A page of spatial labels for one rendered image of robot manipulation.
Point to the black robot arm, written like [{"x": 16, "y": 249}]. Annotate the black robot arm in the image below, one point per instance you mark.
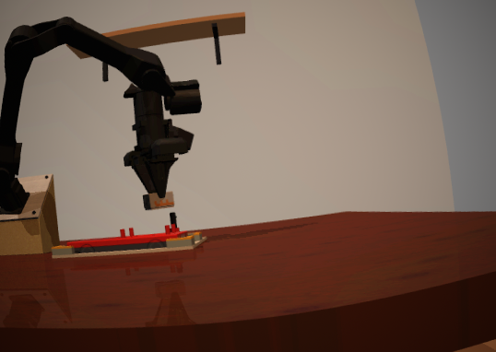
[{"x": 142, "y": 68}]

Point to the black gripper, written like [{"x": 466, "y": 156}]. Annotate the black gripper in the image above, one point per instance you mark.
[{"x": 154, "y": 154}]

